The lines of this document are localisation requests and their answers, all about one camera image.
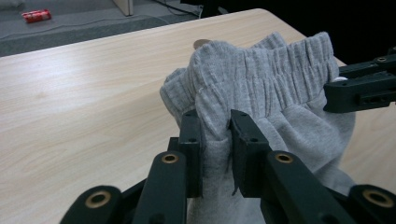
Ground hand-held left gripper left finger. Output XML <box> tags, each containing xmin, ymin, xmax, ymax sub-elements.
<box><xmin>178</xmin><ymin>108</ymin><xmax>205</xmax><ymax>199</ymax></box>

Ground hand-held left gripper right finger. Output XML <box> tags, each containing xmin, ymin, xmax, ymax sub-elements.
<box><xmin>229</xmin><ymin>108</ymin><xmax>273</xmax><ymax>199</ymax></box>

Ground grey shorts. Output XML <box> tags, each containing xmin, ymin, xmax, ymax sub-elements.
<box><xmin>159</xmin><ymin>31</ymin><xmax>357</xmax><ymax>224</ymax></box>

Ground beige wooden desk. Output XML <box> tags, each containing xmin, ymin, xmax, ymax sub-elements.
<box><xmin>111</xmin><ymin>0</ymin><xmax>134</xmax><ymax>17</ymax></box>

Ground red drink can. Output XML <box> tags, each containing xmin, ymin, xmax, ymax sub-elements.
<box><xmin>21</xmin><ymin>8</ymin><xmax>53</xmax><ymax>24</ymax></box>

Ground black power cables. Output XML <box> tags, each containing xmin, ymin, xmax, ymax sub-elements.
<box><xmin>154</xmin><ymin>0</ymin><xmax>202</xmax><ymax>18</ymax></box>

